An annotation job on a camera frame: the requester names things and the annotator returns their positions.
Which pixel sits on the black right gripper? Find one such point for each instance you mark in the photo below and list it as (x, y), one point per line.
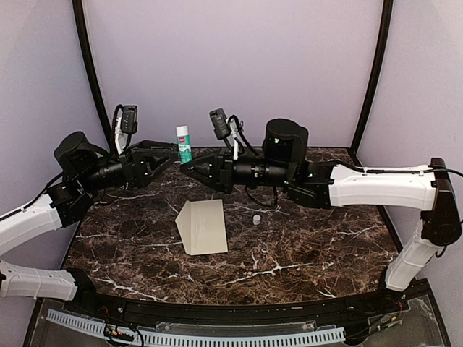
(220, 176)

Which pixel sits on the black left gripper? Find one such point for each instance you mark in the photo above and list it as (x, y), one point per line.
(134, 165)

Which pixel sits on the small glue bottle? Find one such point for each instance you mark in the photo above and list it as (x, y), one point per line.
(184, 146)

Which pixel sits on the cream envelope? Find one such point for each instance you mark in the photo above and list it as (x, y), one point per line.
(202, 228)

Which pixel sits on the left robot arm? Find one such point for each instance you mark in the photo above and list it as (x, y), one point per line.
(87, 169)

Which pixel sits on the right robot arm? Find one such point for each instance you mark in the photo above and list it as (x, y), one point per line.
(323, 185)

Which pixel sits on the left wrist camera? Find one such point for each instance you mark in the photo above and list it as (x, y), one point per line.
(124, 126)

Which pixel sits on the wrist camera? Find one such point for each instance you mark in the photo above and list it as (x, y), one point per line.
(224, 131)
(124, 126)

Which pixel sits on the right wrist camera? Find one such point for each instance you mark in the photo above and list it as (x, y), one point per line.
(224, 131)

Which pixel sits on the black corner frame post left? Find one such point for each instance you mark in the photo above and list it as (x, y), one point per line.
(90, 69)

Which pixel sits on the black corner frame post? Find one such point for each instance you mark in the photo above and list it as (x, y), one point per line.
(90, 69)
(375, 72)

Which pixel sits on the black front rail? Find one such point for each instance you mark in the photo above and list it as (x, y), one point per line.
(349, 309)

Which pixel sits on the white slotted cable duct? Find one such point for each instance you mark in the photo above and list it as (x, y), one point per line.
(177, 334)

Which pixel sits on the black corner frame post right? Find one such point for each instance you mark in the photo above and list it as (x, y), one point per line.
(375, 72)

